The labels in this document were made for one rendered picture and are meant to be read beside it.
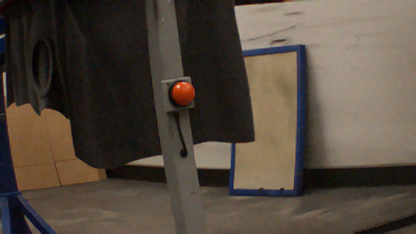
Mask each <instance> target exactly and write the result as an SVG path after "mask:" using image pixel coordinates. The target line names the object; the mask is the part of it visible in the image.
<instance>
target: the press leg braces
mask: <svg viewBox="0 0 416 234"><path fill-rule="evenodd" d="M0 199H1V214H2V231H3V233H2V234H13V231H12V222H11V207H10V203H9V199H8V197H0ZM15 199H16V202H17V206H18V208H19V209H20V210H21V211H22V213H23V214H24V215H25V216H26V218H28V219H29V220H30V222H31V223H32V224H33V225H34V226H35V228H37V230H39V231H40V233H41V234H58V233H56V232H55V231H54V229H53V228H52V227H51V226H50V225H49V224H48V223H47V222H46V221H45V220H44V219H43V218H42V217H41V216H40V215H39V214H38V213H37V212H36V211H35V210H34V209H33V207H32V206H31V205H30V204H28V202H27V201H26V199H24V197H23V196H22V195H21V194H20V195H17V196H16V197H15ZM26 223H27V221H26ZM27 228H28V232H29V234H33V233H32V231H31V229H30V227H29V225H28V223H27Z"/></svg>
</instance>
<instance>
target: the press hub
mask: <svg viewBox="0 0 416 234"><path fill-rule="evenodd" d="M5 57H6V56H5V55H3V56H2V57H0V197H8V199H9V203H10V207H11V222H12V231H13V234H29V232H28V228H27V223H26V219H25V217H24V214H23V213H22V211H21V210H20V209H19V208H18V206H17V202H16V199H15V197H16V196H17V195H20V194H21V195H22V193H21V191H20V190H18V185H17V181H16V176H15V168H14V164H13V159H12V155H11V143H10V137H9V133H8V124H7V112H6V103H5V93H4V85H3V84H4V80H3V73H4V72H5V71H6V68H5V64H6V62H5Z"/></svg>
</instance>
